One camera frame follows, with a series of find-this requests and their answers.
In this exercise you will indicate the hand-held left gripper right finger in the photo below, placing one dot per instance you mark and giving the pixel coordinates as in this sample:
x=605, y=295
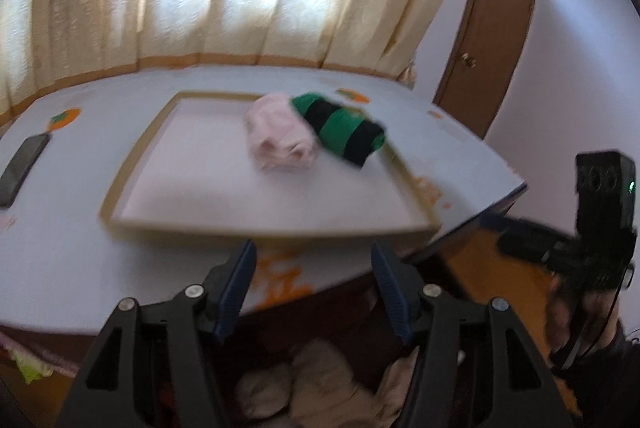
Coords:
x=392, y=293

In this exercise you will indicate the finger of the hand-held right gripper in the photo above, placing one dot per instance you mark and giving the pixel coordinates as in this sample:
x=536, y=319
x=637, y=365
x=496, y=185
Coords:
x=530, y=252
x=530, y=230

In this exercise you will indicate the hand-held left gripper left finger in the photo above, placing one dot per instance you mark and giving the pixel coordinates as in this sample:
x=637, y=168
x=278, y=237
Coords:
x=237, y=288

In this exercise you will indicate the dotted beige underwear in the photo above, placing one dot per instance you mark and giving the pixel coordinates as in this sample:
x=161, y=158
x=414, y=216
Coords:
x=325, y=383

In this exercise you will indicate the white tray with wooden rim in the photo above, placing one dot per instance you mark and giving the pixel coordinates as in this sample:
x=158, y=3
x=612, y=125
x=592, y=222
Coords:
x=210, y=178

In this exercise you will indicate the pink underwear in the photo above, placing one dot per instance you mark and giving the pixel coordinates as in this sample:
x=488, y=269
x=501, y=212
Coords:
x=280, y=132

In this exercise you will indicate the green black striped underwear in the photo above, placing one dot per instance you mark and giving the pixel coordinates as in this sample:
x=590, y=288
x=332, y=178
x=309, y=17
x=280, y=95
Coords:
x=345, y=132

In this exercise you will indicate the person's right forearm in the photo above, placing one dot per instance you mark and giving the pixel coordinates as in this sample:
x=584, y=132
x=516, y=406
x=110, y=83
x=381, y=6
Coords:
x=610, y=388

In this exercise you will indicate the person's right hand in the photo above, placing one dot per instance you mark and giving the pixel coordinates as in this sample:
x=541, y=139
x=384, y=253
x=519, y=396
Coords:
x=595, y=313

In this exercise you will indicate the dark wooden table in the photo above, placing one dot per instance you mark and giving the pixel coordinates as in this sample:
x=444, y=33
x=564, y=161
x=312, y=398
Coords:
x=450, y=240

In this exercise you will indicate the beige dotted sock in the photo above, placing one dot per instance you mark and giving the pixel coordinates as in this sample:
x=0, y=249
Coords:
x=400, y=378

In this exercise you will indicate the brass door knob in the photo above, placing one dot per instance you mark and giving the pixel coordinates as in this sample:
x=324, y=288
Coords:
x=468, y=60

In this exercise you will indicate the brown wooden door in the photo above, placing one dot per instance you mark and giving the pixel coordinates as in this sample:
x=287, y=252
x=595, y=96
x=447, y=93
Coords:
x=495, y=32

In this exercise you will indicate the curtain tassel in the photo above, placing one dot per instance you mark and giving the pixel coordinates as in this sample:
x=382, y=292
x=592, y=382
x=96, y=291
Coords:
x=408, y=72

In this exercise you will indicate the pink striped cloth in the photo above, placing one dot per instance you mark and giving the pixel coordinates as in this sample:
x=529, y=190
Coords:
x=45, y=350

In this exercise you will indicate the yellow-green cloth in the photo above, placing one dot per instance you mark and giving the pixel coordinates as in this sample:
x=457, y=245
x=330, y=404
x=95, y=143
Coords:
x=32, y=365

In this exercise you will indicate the black smartphone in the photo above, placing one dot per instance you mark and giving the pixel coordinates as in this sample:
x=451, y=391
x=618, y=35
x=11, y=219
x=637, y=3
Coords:
x=22, y=167

